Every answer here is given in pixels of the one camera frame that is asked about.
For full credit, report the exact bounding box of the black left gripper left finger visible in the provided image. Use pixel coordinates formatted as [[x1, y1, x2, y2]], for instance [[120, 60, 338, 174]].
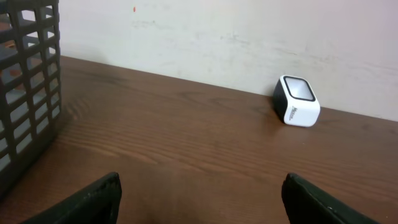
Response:
[[24, 172, 122, 224]]

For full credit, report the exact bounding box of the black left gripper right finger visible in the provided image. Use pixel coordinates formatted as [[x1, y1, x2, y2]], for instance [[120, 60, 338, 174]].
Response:
[[281, 173, 376, 224]]

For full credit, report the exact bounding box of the white barcode scanner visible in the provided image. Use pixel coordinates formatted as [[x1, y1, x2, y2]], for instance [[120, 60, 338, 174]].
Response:
[[272, 75, 320, 128]]

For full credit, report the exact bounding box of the dark grey plastic basket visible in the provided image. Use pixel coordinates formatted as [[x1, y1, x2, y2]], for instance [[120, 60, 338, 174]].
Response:
[[1, 0, 62, 196]]

